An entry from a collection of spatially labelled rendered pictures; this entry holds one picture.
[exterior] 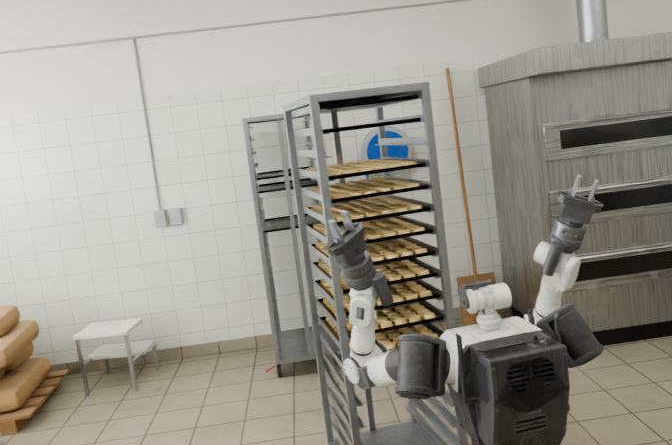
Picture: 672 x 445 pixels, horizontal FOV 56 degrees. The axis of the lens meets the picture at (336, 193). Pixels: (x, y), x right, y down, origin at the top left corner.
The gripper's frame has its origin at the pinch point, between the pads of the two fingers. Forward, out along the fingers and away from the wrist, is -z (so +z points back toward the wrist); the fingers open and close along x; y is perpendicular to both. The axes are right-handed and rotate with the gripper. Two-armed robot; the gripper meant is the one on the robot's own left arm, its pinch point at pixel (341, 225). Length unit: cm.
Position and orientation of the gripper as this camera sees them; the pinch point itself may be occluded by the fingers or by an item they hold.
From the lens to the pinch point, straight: 164.4
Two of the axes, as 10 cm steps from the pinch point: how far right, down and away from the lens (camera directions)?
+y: 6.9, 1.2, -7.1
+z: 3.1, 8.4, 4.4
